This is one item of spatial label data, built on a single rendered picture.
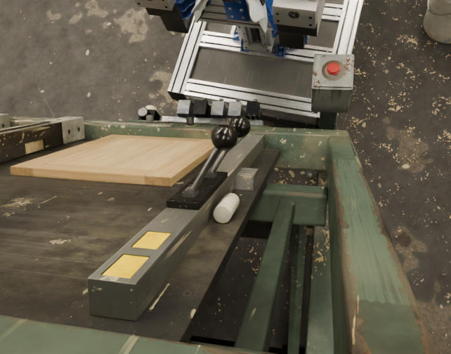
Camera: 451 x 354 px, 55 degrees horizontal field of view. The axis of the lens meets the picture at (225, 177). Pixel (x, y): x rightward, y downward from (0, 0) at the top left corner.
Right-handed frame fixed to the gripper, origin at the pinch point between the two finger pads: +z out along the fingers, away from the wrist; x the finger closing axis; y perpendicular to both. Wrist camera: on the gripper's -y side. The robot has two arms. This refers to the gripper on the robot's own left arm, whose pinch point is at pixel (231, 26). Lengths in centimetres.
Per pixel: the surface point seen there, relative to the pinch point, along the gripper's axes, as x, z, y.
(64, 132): -54, 41, 2
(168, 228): 10, 0, 52
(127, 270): 11, -6, 62
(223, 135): 11.8, -4.0, 37.1
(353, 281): 32, -8, 57
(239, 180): 9.6, 19.5, 23.8
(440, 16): 56, 57, -142
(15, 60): -180, 99, -100
